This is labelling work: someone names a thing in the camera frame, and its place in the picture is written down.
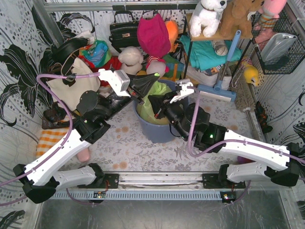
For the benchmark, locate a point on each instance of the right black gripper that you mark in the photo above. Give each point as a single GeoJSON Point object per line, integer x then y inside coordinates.
{"type": "Point", "coordinates": [163, 105]}

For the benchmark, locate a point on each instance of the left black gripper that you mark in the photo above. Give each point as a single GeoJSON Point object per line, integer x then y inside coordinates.
{"type": "Point", "coordinates": [133, 93]}

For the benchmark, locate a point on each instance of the green plastic trash bag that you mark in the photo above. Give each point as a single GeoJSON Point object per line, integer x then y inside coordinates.
{"type": "Point", "coordinates": [146, 110]}

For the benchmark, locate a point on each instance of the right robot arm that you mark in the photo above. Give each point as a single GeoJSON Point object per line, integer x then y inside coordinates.
{"type": "Point", "coordinates": [280, 164]}

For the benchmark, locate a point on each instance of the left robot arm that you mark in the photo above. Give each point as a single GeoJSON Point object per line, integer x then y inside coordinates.
{"type": "Point", "coordinates": [42, 178]}

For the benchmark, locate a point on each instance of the blue-grey trash bin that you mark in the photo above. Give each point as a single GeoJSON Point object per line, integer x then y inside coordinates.
{"type": "Point", "coordinates": [155, 133]}

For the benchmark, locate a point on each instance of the rainbow striped bag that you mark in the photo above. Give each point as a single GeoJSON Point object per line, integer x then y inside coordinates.
{"type": "Point", "coordinates": [175, 68]}

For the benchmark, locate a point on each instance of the magenta fabric bag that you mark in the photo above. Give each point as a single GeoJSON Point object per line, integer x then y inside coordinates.
{"type": "Point", "coordinates": [153, 36]}

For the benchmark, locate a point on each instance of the white canvas tote bag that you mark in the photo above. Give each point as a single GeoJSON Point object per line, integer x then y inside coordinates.
{"type": "Point", "coordinates": [70, 95]}

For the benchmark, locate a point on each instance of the brown patterned bag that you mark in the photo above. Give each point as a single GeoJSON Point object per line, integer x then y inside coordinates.
{"type": "Point", "coordinates": [55, 118]}

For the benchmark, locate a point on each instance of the cream plush lamb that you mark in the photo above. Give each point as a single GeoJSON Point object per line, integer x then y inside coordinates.
{"type": "Point", "coordinates": [131, 59]}

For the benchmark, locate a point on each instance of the red cloth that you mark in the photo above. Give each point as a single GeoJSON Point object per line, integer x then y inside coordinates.
{"type": "Point", "coordinates": [112, 64]}

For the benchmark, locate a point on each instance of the black leather handbag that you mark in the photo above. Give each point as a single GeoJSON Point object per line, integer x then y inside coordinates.
{"type": "Point", "coordinates": [124, 34]}

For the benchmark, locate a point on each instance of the colourful printed cloth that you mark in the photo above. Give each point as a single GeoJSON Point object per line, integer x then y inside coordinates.
{"type": "Point", "coordinates": [95, 55]}

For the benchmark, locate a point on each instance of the white folded bedding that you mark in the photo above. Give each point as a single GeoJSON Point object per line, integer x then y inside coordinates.
{"type": "Point", "coordinates": [209, 80]}

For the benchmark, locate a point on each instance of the blue floor mop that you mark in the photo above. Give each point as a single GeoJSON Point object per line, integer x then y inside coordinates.
{"type": "Point", "coordinates": [216, 91]}

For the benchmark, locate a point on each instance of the orange plush toy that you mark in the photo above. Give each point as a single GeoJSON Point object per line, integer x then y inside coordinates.
{"type": "Point", "coordinates": [172, 29]}

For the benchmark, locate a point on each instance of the teal folded cloth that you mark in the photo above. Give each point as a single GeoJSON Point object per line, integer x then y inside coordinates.
{"type": "Point", "coordinates": [203, 55]}

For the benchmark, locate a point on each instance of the pink soft toy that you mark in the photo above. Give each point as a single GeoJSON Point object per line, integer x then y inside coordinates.
{"type": "Point", "coordinates": [84, 155]}

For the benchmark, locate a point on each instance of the white husky plush dog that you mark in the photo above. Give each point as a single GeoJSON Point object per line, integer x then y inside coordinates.
{"type": "Point", "coordinates": [206, 17]}

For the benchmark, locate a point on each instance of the yellow plush duck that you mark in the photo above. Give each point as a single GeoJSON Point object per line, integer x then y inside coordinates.
{"type": "Point", "coordinates": [251, 74]}

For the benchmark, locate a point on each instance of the orange checkered cloth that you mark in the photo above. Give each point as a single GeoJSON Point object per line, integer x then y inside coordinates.
{"type": "Point", "coordinates": [48, 139]}

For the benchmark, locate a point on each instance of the brown teddy bear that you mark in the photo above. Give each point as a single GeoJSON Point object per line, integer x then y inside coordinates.
{"type": "Point", "coordinates": [235, 17]}

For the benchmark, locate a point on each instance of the silver foil pouch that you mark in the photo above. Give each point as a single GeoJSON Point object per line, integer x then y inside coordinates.
{"type": "Point", "coordinates": [277, 46]}

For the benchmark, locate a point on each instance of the pink plush toy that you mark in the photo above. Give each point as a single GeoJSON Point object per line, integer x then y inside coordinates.
{"type": "Point", "coordinates": [270, 9]}

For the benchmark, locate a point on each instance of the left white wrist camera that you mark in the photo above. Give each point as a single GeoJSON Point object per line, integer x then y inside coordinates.
{"type": "Point", "coordinates": [118, 80]}

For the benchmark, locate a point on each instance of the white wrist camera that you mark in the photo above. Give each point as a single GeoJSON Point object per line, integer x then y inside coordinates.
{"type": "Point", "coordinates": [118, 80]}
{"type": "Point", "coordinates": [184, 88]}

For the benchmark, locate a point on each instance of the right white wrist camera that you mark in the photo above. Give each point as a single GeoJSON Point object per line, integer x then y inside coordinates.
{"type": "Point", "coordinates": [184, 88]}

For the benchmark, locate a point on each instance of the metal base rail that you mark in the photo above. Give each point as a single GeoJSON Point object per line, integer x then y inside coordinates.
{"type": "Point", "coordinates": [157, 182]}

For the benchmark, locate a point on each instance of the black wire basket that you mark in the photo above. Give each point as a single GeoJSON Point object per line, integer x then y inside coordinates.
{"type": "Point", "coordinates": [262, 33]}

